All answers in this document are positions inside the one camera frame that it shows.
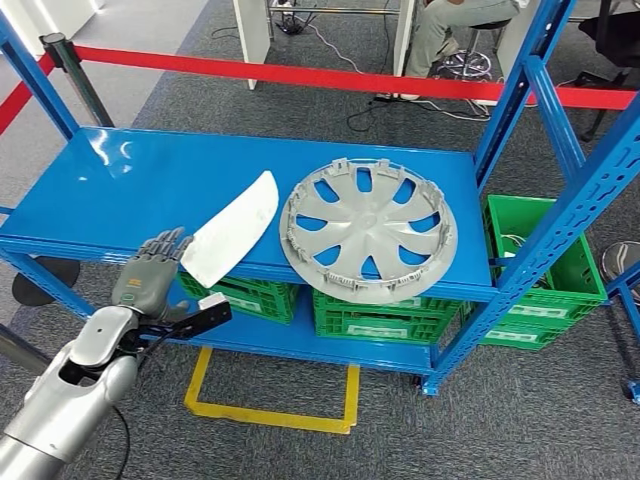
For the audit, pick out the person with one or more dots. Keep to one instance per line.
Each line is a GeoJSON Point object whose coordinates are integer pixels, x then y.
{"type": "Point", "coordinates": [440, 33]}

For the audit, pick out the long red barrier belt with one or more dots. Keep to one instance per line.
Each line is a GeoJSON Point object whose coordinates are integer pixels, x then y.
{"type": "Point", "coordinates": [300, 76]}

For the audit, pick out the black office chair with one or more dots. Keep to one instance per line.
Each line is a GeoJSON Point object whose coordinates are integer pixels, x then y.
{"type": "Point", "coordinates": [615, 33]}

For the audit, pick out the silver wheel hubcap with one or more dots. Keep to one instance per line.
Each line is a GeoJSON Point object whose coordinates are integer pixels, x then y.
{"type": "Point", "coordinates": [370, 222]}

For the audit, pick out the white curved car panel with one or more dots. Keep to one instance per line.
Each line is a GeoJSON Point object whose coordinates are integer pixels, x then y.
{"type": "Point", "coordinates": [230, 228]}

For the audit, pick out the thin black post stanchion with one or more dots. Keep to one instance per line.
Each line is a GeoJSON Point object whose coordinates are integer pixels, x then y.
{"type": "Point", "coordinates": [45, 285]}

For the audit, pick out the chrome base stool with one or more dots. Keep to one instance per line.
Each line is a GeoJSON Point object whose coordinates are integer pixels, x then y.
{"type": "Point", "coordinates": [465, 66]}

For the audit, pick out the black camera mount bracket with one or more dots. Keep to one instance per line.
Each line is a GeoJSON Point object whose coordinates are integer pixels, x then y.
{"type": "Point", "coordinates": [200, 321]}

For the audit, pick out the white desk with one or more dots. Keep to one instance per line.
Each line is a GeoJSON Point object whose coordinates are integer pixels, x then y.
{"type": "Point", "coordinates": [510, 40]}
{"type": "Point", "coordinates": [252, 40]}

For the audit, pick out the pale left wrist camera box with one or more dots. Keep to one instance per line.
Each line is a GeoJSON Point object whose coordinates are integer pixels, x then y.
{"type": "Point", "coordinates": [212, 301]}

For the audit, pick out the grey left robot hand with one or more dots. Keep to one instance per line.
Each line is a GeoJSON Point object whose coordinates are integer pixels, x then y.
{"type": "Point", "coordinates": [145, 285]}

